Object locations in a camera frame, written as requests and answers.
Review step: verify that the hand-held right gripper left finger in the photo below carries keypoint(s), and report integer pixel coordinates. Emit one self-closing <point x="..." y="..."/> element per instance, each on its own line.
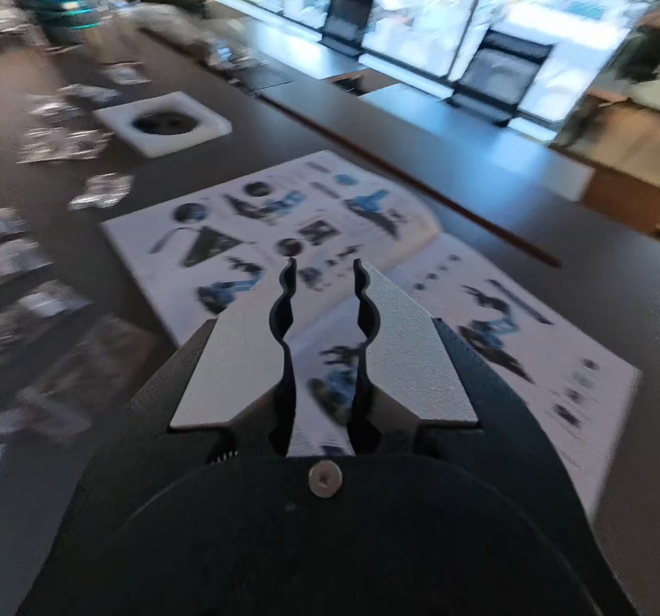
<point x="232" y="368"/>

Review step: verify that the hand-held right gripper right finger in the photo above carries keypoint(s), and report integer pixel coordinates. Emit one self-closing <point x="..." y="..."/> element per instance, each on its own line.
<point x="412" y="368"/>

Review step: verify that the printed instruction manual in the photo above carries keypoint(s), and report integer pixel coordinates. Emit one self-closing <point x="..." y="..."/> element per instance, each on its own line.
<point x="464" y="291"/>

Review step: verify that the black mesh office chair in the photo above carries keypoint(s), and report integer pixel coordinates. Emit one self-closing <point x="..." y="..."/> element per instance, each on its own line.
<point x="348" y="12"/>
<point x="500" y="74"/>

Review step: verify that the group of clear screw bags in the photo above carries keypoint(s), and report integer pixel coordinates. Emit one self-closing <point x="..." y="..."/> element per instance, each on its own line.
<point x="100" y="190"/>

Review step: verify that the white foam block with hole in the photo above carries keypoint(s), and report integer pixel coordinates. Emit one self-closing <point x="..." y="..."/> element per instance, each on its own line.
<point x="206" y="131"/>

